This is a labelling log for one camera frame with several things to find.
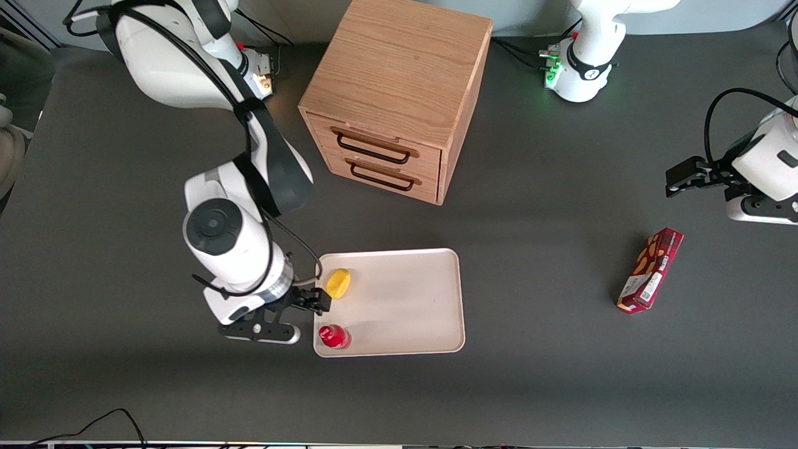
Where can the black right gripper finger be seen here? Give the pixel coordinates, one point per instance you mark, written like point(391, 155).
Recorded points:
point(317, 300)
point(274, 315)

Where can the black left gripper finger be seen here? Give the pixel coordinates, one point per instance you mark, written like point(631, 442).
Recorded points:
point(718, 174)
point(684, 174)

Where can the red-capped coke bottle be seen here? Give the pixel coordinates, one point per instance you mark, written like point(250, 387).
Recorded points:
point(335, 337)

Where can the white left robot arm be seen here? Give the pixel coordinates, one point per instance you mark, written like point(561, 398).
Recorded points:
point(586, 75)

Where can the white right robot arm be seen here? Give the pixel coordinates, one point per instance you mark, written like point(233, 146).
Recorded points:
point(240, 252)

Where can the cream plastic tray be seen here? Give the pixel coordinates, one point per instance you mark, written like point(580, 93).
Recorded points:
point(405, 305)

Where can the yellow plastic lemon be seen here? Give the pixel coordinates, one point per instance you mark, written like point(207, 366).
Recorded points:
point(338, 283)

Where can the red shortbread biscuit box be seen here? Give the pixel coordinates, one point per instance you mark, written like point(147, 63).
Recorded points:
point(651, 268)

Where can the wooden drawer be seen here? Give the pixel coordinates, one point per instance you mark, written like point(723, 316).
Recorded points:
point(427, 190)
point(430, 163)

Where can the wooden two-drawer cabinet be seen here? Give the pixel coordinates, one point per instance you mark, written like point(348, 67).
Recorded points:
point(399, 68)

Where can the beige rounded object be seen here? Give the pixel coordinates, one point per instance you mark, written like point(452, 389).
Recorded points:
point(9, 156)

